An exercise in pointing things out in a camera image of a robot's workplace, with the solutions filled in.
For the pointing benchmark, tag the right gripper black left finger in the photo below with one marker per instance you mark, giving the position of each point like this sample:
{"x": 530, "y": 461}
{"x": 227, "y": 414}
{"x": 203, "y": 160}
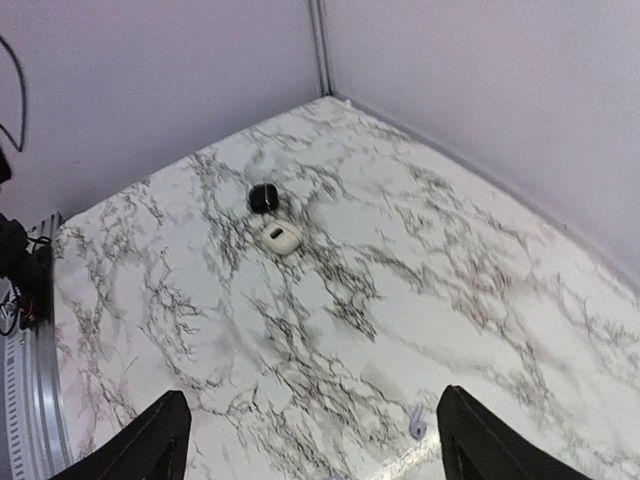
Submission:
{"x": 153, "y": 446}

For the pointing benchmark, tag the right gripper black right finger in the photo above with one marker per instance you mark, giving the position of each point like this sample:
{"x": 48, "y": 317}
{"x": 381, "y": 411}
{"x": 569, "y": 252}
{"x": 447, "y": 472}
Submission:
{"x": 476, "y": 444}

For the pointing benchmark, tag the beige earbud charging case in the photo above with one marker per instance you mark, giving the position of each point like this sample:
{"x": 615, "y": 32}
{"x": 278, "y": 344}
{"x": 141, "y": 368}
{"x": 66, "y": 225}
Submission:
{"x": 281, "y": 237}

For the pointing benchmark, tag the black earbud charging case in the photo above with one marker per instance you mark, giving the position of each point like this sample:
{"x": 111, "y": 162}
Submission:
{"x": 263, "y": 198}

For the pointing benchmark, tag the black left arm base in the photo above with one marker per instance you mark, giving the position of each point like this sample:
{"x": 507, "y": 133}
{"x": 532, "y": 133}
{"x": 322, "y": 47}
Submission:
{"x": 27, "y": 263}

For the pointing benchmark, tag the lavender wireless earbud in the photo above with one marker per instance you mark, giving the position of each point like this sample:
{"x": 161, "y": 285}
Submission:
{"x": 417, "y": 426}

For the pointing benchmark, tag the aluminium front frame rail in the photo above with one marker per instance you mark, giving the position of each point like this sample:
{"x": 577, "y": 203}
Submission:
{"x": 34, "y": 438}

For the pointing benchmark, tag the left aluminium corner post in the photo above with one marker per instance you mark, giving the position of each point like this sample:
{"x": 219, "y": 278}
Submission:
{"x": 317, "y": 9}

